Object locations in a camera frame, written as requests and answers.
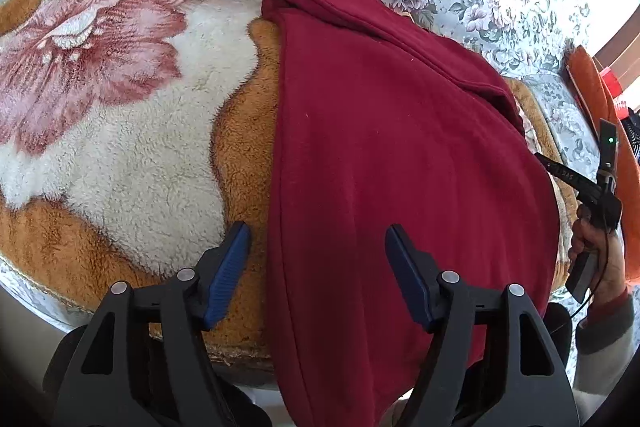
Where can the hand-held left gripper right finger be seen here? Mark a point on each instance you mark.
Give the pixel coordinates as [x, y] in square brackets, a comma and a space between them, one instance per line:
[407, 277]

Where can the orange cushion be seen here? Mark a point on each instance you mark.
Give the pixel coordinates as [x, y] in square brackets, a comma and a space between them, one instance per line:
[592, 87]

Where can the person's right hand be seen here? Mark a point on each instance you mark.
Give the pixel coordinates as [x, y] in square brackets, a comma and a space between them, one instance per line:
[582, 232]

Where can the floral fleece blanket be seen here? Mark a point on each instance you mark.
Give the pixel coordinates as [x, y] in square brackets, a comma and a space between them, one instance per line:
[125, 157]

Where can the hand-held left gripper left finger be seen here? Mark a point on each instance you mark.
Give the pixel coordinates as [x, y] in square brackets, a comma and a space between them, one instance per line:
[227, 269]

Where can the red object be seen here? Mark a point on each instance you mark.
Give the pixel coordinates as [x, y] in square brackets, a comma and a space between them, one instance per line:
[612, 82]

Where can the dark red fleece garment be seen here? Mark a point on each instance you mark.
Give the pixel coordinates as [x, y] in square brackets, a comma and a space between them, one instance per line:
[390, 157]

